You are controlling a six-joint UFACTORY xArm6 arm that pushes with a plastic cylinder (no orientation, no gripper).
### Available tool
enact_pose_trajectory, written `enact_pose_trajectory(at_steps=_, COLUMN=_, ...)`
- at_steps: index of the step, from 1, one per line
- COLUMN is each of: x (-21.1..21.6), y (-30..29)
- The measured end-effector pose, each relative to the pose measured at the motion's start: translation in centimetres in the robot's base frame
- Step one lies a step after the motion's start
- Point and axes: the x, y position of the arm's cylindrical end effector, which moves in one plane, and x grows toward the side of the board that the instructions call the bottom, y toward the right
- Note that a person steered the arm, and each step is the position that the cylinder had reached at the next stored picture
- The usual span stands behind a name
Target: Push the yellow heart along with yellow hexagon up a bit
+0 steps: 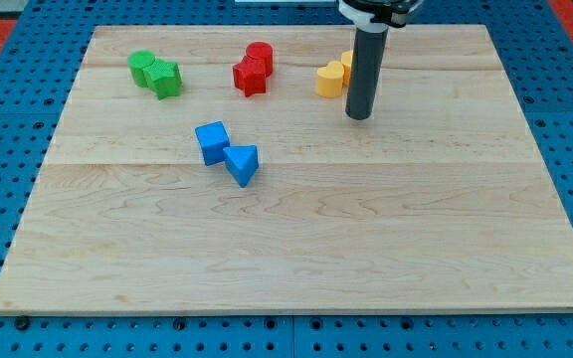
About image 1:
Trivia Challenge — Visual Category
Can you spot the red cylinder block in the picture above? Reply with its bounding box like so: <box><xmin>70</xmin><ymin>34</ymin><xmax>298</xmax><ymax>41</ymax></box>
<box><xmin>246</xmin><ymin>41</ymin><xmax>274</xmax><ymax>77</ymax></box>

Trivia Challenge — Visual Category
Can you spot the wooden board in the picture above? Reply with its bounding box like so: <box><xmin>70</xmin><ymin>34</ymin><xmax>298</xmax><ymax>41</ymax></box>
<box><xmin>0</xmin><ymin>25</ymin><xmax>573</xmax><ymax>316</ymax></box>

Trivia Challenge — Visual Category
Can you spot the yellow hexagon block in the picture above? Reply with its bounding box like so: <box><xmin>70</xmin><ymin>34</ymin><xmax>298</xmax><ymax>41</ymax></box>
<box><xmin>340</xmin><ymin>50</ymin><xmax>353</xmax><ymax>87</ymax></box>

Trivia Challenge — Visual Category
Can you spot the blue cube block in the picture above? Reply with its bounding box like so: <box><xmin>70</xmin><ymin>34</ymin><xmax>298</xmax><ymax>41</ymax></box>
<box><xmin>195</xmin><ymin>121</ymin><xmax>230</xmax><ymax>166</ymax></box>

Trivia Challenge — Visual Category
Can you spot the green star block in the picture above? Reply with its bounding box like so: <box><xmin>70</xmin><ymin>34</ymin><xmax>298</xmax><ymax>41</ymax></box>
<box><xmin>143</xmin><ymin>59</ymin><xmax>182</xmax><ymax>99</ymax></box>

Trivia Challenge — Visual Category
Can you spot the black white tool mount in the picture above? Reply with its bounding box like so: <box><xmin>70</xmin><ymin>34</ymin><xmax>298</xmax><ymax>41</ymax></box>
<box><xmin>337</xmin><ymin>0</ymin><xmax>424</xmax><ymax>33</ymax></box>

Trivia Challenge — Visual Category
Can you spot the yellow heart block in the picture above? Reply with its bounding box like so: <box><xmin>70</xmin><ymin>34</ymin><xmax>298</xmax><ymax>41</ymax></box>
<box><xmin>315</xmin><ymin>61</ymin><xmax>344</xmax><ymax>98</ymax></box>

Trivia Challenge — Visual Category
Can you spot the red star block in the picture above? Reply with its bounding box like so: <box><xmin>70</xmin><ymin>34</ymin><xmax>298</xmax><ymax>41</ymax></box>
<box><xmin>232</xmin><ymin>56</ymin><xmax>267</xmax><ymax>96</ymax></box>

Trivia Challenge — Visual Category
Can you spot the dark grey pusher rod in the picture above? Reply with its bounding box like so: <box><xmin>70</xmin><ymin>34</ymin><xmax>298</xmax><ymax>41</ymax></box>
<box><xmin>345</xmin><ymin>28</ymin><xmax>388</xmax><ymax>120</ymax></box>

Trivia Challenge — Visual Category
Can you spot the blue triangle block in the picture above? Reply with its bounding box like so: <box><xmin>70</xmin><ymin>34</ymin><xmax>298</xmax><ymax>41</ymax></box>
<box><xmin>224</xmin><ymin>145</ymin><xmax>259</xmax><ymax>188</ymax></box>

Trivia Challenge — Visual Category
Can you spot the green cylinder block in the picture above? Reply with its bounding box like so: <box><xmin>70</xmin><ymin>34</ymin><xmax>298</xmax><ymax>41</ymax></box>
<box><xmin>127</xmin><ymin>50</ymin><xmax>156</xmax><ymax>88</ymax></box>

